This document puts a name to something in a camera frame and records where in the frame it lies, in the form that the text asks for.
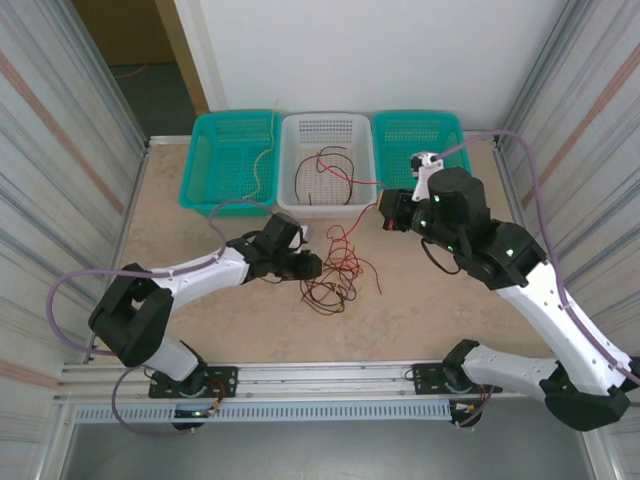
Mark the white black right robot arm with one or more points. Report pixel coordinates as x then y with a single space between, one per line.
550 320

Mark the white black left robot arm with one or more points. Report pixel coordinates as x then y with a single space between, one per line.
200 270

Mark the teal plastic basket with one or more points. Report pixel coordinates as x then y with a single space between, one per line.
225 150
400 140

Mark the white plastic basket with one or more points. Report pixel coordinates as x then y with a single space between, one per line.
327 130

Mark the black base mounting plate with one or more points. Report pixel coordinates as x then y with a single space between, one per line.
225 382
425 380

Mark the brown wooden door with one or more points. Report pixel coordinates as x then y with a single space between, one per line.
182 50

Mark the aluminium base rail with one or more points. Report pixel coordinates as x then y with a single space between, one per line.
325 380

